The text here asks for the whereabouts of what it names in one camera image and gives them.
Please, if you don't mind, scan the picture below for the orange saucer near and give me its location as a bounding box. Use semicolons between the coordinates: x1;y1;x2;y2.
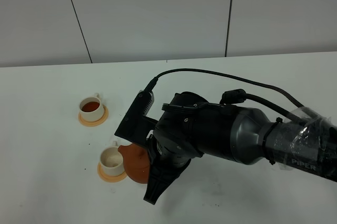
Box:
97;161;127;182

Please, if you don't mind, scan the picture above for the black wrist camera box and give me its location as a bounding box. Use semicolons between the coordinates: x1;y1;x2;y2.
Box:
114;90;157;149

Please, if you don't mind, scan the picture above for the white teacup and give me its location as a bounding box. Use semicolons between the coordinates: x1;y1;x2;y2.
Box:
100;141;125;177
79;93;104;123

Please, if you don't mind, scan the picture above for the orange saucer far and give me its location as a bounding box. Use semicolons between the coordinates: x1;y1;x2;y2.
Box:
78;105;109;127

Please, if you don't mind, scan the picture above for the brown clay teapot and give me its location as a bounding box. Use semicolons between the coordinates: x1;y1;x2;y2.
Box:
118;144;150;184

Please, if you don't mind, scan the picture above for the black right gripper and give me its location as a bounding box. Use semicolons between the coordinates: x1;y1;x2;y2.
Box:
143;92;244;205

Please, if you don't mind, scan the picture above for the white teacup far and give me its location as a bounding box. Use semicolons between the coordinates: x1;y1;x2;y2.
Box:
79;93;104;123

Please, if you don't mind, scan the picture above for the orange saucer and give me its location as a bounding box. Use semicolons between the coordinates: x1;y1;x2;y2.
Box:
78;105;109;127
97;161;127;182

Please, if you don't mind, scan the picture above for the white teacup near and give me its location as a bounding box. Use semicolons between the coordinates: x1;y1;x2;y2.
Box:
100;141;125;177

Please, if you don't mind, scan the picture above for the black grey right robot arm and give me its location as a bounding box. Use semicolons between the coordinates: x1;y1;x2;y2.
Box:
144;92;336;204

